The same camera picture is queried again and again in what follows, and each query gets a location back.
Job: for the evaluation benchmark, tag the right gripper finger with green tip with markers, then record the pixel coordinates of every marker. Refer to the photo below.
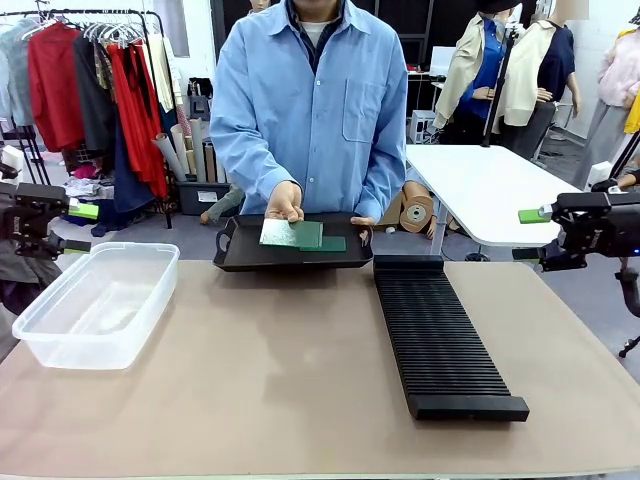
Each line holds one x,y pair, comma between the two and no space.
529,216
560,255

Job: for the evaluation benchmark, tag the left gripper finger with green tip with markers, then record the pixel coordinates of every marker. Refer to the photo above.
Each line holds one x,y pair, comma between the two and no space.
82,211
75,247

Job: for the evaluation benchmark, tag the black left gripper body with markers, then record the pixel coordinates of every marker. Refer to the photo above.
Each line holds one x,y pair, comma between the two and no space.
17,220

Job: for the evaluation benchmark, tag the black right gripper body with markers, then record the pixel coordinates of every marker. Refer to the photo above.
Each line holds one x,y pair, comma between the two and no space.
602,235

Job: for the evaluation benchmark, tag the black plastic tray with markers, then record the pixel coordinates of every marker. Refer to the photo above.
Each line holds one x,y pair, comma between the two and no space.
240,250

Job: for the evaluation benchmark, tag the green printed circuit board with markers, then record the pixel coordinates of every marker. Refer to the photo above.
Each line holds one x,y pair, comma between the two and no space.
277,233
334,244

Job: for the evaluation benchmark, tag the person's left forearm blue sleeve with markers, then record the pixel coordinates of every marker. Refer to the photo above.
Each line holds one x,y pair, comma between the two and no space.
382,185

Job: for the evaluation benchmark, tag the person's right forearm blue sleeve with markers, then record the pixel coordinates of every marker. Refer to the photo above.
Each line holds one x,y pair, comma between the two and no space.
245,155

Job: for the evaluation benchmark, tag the person's left hand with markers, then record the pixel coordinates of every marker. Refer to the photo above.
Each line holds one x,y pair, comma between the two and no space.
364,220

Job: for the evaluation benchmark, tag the person's right hand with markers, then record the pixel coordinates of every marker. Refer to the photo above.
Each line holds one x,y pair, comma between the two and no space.
287,202

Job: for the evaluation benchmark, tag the white patterned cloth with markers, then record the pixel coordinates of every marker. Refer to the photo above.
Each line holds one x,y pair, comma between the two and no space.
82,187

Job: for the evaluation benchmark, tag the blue cloth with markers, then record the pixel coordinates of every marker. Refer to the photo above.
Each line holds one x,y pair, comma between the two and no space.
107,220

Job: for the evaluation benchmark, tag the pink cloth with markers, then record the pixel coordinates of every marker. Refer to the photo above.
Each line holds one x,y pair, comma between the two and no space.
86,172

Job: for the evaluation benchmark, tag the grey cloth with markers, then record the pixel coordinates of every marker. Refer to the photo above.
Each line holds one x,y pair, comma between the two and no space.
25,272

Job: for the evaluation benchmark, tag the navy blue garment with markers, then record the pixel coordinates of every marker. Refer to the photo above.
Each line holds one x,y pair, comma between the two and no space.
130,185

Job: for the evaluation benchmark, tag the white block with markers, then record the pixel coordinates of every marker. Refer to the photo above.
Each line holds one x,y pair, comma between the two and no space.
14,157

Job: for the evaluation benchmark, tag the white table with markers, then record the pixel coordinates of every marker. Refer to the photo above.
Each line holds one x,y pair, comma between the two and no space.
475,180

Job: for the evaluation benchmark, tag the clear plastic box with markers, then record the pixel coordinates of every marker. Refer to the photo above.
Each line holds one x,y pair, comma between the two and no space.
95,310

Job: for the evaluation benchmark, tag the purple cloth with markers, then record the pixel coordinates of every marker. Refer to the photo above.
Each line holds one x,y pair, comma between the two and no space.
12,296

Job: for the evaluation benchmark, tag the red dress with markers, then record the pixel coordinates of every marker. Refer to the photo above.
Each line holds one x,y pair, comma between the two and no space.
132,125

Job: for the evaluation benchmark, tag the black jacket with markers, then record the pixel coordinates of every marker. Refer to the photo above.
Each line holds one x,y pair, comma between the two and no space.
92,110

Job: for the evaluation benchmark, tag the dark grey storage bin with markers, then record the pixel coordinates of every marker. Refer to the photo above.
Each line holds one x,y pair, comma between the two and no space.
192,197

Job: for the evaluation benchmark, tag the brown paper roll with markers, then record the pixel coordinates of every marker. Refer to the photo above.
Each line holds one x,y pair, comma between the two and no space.
417,212

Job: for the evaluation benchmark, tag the beige paper roll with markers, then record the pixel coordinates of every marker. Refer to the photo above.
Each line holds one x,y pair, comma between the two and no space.
181,145

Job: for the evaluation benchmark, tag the yellow garment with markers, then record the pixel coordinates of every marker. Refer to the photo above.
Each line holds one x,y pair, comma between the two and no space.
634,117

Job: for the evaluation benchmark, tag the red shirt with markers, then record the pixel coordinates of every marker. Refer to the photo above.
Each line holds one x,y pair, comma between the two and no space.
55,85

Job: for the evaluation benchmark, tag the brown cardboard box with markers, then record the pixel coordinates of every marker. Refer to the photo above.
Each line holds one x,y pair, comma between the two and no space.
395,212

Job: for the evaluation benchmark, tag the black pole stand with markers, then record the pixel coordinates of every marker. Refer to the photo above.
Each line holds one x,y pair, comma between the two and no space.
500,85

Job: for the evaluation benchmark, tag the brown cardboard tube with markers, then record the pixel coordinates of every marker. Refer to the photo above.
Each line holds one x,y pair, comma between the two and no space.
209,162

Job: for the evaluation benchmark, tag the mannequin cream jacket navy top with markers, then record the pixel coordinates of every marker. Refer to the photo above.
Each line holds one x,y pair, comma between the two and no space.
535,75

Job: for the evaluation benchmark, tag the light grey-blue shirt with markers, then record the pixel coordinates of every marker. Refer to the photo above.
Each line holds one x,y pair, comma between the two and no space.
15,75

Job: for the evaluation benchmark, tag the black slotted PCB rack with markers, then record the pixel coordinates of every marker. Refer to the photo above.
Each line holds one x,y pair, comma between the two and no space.
440,340

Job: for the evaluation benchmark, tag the cream garment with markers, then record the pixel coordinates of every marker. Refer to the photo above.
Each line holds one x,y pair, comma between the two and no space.
161,75

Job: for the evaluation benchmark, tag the black bag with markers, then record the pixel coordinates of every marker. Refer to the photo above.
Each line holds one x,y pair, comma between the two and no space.
200,102

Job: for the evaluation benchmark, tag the mannequin pink sweater grey skirt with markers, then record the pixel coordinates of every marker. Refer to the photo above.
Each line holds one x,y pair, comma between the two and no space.
617,75

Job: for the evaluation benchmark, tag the mannequin beige jacket blue shirt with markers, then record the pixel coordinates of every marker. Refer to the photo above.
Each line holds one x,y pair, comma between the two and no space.
475,65

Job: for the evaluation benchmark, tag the white box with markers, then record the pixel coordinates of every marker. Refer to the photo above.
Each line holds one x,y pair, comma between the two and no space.
442,59

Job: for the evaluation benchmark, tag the black metal clothes rack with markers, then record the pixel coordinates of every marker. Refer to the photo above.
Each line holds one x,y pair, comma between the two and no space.
150,20

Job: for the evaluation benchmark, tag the black shelf unit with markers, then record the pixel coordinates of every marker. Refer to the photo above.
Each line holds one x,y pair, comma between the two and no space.
420,30

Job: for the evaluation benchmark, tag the person torso blue shirt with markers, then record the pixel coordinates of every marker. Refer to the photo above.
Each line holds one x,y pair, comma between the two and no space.
310,100

